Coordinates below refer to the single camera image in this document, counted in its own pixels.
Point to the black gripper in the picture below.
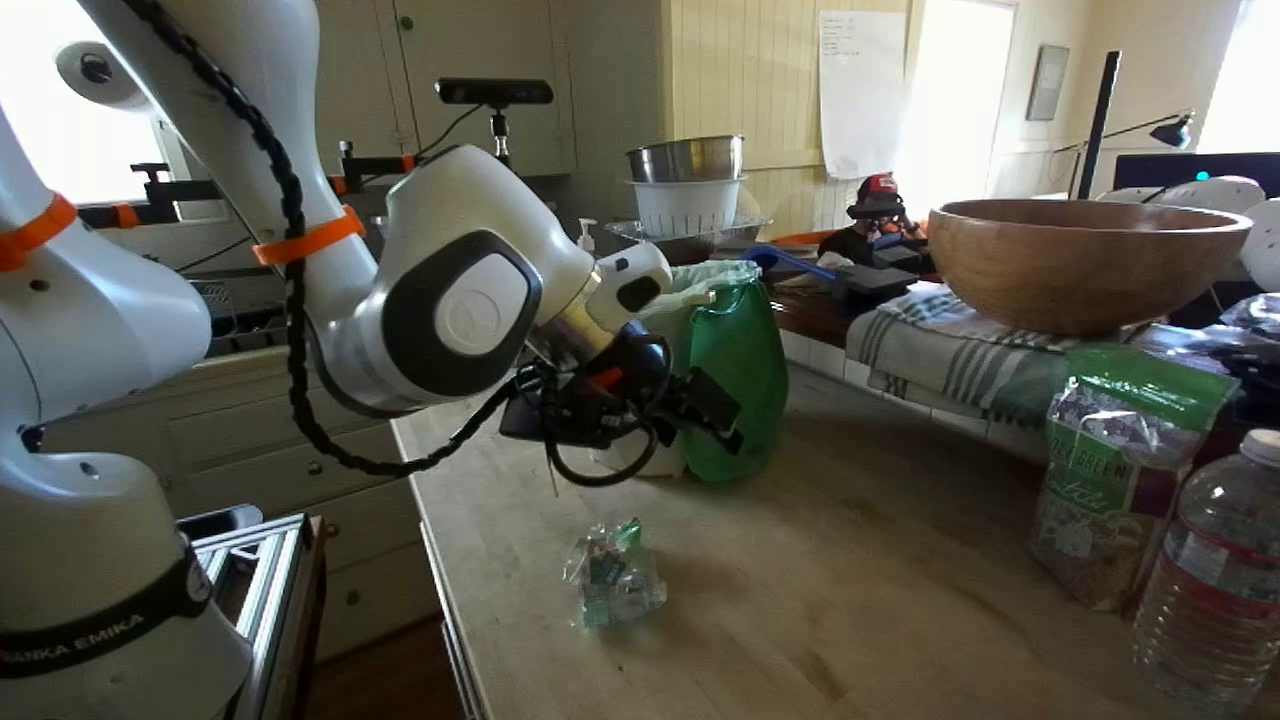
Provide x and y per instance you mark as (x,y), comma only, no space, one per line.
(616,394)

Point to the green bin lid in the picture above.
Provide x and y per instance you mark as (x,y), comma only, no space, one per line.
(734,336)

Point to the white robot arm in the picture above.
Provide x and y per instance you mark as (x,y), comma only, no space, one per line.
(475,288)

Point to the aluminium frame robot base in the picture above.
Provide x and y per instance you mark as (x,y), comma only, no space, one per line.
(269,583)

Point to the white plastic container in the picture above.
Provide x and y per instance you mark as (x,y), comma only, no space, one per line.
(687,206)

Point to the crumpled clear plastic wrapper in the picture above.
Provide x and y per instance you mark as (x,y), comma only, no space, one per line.
(613,578)

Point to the stainless steel mixing bowl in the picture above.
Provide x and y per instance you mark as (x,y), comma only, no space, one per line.
(696,159)

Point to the striped dish towel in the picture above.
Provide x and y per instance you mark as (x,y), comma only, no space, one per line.
(929,345)

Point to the red and black figurine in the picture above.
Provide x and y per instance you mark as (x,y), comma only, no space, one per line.
(878,218)

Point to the wooden bowl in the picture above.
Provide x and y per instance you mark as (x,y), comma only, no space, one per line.
(1081,264)

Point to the green and clear food bag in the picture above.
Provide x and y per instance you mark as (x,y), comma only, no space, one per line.
(1120,435)

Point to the white drawer cabinet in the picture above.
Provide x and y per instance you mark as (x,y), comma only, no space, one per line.
(223,435)

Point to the black desk lamp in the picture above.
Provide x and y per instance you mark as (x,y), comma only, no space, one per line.
(1165,130)

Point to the clear plastic water bottle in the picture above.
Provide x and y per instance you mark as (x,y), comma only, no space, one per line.
(1210,623)

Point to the white paper on wall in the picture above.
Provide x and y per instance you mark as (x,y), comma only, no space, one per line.
(860,90)

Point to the black camera on stand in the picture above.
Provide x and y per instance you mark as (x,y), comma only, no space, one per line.
(495,95)

